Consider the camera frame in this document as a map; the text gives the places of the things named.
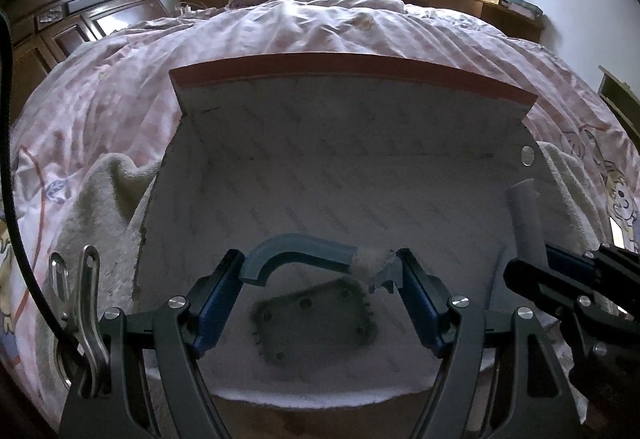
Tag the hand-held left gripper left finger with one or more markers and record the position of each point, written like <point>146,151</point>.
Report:
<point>220,306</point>

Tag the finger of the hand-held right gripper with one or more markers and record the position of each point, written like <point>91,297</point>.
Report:
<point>530,276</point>
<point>567,258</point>

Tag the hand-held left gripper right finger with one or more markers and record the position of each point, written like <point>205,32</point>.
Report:
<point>420,306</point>

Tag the grey plastic tube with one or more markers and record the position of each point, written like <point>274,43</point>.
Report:
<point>525,224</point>

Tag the blue grey curved plastic piece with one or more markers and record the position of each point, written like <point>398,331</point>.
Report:
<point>300,246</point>

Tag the orange cardboard box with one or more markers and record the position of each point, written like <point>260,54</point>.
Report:
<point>350,169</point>

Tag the grey rectangular studded pad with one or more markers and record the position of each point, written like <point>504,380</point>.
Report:
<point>315,324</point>

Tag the metal clip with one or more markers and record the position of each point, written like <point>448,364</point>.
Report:
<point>90,314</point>

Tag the cream fluffy towel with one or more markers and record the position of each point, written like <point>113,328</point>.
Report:
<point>100,204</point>

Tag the pink printed blanket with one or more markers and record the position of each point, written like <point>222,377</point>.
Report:
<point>300,29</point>

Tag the dark wooden headboard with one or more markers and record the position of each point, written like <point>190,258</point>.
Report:
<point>60,34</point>

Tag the wooden frame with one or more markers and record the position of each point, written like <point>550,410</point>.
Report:
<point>620,94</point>

